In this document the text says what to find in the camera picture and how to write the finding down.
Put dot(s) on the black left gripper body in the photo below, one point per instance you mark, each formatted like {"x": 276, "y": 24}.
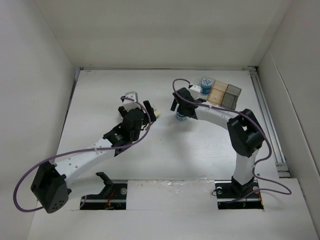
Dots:
{"x": 146, "y": 118}

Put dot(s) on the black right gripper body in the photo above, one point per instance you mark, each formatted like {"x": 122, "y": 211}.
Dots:
{"x": 180, "y": 110}

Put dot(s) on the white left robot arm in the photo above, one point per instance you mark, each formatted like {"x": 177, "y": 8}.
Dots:
{"x": 54, "y": 182}

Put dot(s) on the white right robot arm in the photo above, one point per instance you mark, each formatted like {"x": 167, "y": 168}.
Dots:
{"x": 244, "y": 131}

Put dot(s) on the grey plastic bin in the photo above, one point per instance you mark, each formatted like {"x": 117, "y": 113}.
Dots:
{"x": 230, "y": 97}

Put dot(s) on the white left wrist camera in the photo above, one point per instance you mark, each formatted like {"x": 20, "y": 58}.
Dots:
{"x": 129, "y": 102}

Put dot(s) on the aluminium rail on right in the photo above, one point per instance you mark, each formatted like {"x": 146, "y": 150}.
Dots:
{"x": 280, "y": 161}

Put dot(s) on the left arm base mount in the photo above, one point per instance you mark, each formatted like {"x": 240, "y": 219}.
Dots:
{"x": 114, "y": 199}

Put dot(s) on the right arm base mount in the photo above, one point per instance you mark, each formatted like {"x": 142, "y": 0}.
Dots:
{"x": 228, "y": 197}

